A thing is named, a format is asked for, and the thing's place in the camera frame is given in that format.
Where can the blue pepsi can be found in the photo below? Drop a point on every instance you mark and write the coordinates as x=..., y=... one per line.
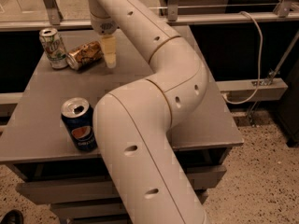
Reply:
x=77, y=116

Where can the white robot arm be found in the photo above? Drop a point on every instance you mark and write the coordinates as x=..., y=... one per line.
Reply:
x=130, y=123

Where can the orange soda can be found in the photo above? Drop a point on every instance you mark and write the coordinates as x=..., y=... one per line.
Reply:
x=84, y=55

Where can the green white 7up can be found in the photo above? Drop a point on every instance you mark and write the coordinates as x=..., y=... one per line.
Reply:
x=54, y=47

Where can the bottom grey drawer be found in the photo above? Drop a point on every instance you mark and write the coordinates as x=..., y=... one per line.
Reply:
x=114, y=219

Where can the black shoe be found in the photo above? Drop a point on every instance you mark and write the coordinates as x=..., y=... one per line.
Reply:
x=13, y=217

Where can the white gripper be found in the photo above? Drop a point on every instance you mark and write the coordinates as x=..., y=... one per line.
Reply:
x=104, y=25

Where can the middle grey drawer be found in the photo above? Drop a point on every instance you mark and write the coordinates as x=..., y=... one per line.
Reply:
x=90, y=207

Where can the grey drawer cabinet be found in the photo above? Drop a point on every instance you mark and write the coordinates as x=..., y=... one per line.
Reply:
x=35, y=144

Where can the metal railing frame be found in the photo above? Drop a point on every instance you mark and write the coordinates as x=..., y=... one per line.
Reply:
x=22, y=15

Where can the top grey drawer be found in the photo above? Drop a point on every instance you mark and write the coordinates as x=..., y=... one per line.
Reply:
x=99, y=187

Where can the grey drawer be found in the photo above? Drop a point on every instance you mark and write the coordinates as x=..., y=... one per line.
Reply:
x=90, y=207
x=99, y=187
x=114, y=219

